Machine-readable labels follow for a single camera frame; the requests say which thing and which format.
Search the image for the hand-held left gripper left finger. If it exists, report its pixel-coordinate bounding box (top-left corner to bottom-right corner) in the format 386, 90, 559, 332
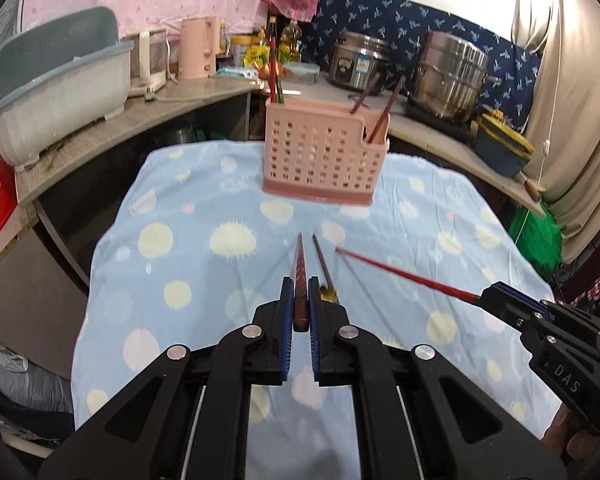
37, 276, 294, 480

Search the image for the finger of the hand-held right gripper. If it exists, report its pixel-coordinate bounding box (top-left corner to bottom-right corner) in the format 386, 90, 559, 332
489, 282, 557, 319
477, 287, 547, 331

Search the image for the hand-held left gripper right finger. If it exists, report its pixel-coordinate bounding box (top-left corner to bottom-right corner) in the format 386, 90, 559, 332
306, 276, 567, 480

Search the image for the dark purple chopstick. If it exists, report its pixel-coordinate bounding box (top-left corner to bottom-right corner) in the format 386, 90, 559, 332
291, 232, 311, 332

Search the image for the red chopstick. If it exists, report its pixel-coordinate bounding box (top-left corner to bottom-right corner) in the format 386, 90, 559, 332
334, 246, 482, 307
267, 24, 278, 105

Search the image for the pink perforated utensil basket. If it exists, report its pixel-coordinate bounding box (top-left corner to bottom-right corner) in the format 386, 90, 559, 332
261, 99, 392, 207

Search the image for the maroon chopstick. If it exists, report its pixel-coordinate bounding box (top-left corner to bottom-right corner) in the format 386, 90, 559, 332
349, 71, 382, 115
367, 75, 407, 145

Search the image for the green chopstick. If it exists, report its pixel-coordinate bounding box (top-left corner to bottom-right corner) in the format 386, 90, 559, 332
275, 45, 285, 106

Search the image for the person's right hand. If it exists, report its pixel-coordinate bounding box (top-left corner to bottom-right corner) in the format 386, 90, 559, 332
541, 404, 600, 462

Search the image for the green plastic bag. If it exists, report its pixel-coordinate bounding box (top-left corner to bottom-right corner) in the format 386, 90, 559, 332
507, 199, 565, 281

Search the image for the brown chopstick gold band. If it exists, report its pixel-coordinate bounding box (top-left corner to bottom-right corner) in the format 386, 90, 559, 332
311, 234, 340, 306

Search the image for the blue dotted tablecloth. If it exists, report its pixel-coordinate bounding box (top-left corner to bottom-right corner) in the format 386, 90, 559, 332
71, 140, 556, 480

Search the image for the blue yellow lunch box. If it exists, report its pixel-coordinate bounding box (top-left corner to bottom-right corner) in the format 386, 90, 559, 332
474, 109, 537, 178

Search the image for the black induction cooker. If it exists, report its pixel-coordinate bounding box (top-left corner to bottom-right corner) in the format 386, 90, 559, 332
404, 96, 477, 142

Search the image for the beige curtain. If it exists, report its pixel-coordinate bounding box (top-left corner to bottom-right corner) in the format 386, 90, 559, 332
512, 0, 600, 266

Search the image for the steel steamer pot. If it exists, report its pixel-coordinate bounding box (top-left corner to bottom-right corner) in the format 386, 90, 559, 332
411, 31, 501, 125

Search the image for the grey curved counter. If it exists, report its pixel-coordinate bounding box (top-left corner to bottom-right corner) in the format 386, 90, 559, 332
15, 77, 548, 218

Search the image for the brown cabinet panel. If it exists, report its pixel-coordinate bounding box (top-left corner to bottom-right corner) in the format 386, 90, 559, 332
0, 210, 92, 382

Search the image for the grey plastic bag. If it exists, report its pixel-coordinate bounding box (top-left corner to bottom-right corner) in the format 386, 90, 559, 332
0, 330, 76, 413

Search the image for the clear container teal lid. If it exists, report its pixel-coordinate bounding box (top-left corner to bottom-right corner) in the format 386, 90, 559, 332
281, 61, 322, 83

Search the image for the tissue pack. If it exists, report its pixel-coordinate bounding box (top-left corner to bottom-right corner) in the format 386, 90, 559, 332
216, 66, 259, 81

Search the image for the steel rice cooker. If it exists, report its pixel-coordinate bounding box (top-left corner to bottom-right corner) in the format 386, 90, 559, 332
329, 31, 393, 97

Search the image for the yellow oil bottle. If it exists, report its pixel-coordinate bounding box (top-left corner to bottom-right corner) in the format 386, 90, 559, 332
280, 19, 303, 65

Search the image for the pink electric kettle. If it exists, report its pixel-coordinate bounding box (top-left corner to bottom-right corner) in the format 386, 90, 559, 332
179, 15, 222, 81

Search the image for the white kitchen appliance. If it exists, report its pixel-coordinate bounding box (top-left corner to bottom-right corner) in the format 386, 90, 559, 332
130, 26, 170, 102

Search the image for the grey white dish basin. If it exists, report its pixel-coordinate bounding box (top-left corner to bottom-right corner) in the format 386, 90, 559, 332
0, 6, 135, 168

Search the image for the white pull cord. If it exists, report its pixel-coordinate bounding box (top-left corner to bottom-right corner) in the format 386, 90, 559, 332
540, 0, 568, 196

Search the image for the blue printed wall cloth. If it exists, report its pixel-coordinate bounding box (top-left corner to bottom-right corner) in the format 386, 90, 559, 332
314, 0, 543, 126

